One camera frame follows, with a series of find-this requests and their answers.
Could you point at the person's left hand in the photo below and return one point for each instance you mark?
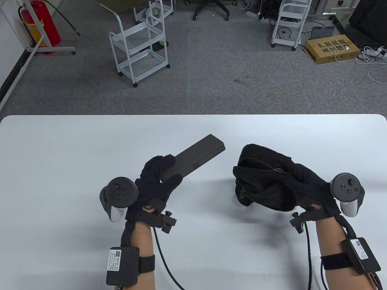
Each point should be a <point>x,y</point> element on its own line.
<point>151,184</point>

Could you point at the person's right hand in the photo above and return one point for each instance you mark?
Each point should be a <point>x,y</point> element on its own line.
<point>314,190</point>

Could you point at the black fabric backpack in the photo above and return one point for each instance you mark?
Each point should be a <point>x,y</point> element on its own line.
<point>263,181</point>

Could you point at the dark grey stationery box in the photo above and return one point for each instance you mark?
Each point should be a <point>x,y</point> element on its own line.
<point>196,154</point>

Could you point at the person's right forearm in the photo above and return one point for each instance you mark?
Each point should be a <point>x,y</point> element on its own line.
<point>329,238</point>

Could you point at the black box on right forearm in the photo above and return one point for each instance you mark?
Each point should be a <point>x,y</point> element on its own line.
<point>365,259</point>

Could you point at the person's left forearm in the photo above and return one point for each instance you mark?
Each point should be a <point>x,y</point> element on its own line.
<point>143,238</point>

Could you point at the black box on left forearm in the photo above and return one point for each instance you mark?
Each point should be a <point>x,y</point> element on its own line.
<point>127,267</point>

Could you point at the brown cardboard box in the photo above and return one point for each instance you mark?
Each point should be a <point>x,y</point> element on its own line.
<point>332,49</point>

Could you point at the black white left hand controller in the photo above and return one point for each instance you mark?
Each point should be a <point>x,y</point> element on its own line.
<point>119,193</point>

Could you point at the black white hand controller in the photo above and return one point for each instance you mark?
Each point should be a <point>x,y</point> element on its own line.
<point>347,188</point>
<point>119,193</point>

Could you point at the black white right hand controller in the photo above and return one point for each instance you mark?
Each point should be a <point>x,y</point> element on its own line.
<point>347,188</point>

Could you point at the large white trolley cart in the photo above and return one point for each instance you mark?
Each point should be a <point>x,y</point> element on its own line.
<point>142,57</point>

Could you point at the tall white trolley cart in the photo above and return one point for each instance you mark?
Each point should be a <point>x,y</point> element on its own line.
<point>287,22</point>

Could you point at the small white trolley cart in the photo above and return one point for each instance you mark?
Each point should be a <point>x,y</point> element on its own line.
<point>152,7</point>

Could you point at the black cabinet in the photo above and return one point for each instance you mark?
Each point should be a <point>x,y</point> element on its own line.
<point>369,21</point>

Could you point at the white metal stand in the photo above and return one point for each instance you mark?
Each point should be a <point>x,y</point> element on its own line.
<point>39,45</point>

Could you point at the black office chair base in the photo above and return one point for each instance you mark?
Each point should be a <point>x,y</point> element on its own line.
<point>211,6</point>

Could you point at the red fire extinguisher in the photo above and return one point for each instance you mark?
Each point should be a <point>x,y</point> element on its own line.
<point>42,21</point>

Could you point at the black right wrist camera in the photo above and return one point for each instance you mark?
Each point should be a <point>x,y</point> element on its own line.
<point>302,222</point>

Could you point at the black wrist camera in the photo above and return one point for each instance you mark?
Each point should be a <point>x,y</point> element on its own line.
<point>302,222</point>
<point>160,219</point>

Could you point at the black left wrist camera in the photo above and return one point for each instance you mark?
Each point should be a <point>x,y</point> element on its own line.
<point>160,219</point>

